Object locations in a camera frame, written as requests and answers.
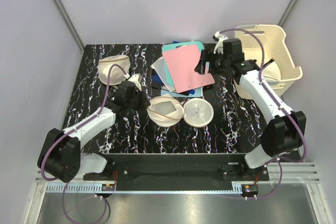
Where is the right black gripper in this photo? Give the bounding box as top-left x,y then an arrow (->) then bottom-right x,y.
195,49 -> 231,75

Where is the mesh laundry bag with glasses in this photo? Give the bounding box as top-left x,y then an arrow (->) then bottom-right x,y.
146,94 -> 214,127

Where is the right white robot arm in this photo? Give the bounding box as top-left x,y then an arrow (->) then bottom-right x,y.
195,39 -> 307,180

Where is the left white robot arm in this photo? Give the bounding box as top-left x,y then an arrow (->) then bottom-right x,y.
37,80 -> 150,183

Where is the far mesh laundry bag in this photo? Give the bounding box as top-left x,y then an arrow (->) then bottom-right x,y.
98,55 -> 131,86

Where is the cream plastic laundry basket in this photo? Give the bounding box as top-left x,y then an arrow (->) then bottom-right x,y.
234,24 -> 302,100

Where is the pink plastic board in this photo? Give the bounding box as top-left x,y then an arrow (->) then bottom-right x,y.
161,45 -> 215,94

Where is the dark blue board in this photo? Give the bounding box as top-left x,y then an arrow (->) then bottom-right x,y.
152,41 -> 212,93

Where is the light blue board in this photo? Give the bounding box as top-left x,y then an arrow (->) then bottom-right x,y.
161,88 -> 203,98

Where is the teal plastic board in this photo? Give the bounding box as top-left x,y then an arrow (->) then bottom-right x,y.
161,40 -> 205,87

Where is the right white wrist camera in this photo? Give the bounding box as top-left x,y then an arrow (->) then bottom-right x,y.
213,31 -> 228,54

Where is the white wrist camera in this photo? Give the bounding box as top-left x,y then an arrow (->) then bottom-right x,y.
128,74 -> 142,91
213,31 -> 228,54

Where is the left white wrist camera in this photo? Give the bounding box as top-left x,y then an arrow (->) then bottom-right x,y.
128,74 -> 142,91

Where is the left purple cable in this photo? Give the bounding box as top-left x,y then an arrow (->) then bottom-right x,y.
41,63 -> 130,222

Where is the purple cable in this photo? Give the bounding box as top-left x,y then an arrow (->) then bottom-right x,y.
217,28 -> 309,199
41,63 -> 130,222

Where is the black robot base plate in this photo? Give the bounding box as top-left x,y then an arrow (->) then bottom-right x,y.
83,152 -> 271,191

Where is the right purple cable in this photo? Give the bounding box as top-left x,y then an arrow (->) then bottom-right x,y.
217,28 -> 309,199

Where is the left aluminium frame post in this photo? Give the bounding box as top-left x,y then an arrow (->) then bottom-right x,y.
38,0 -> 85,51

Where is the white slotted cable duct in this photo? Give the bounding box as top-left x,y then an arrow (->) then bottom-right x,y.
46,183 -> 242,194

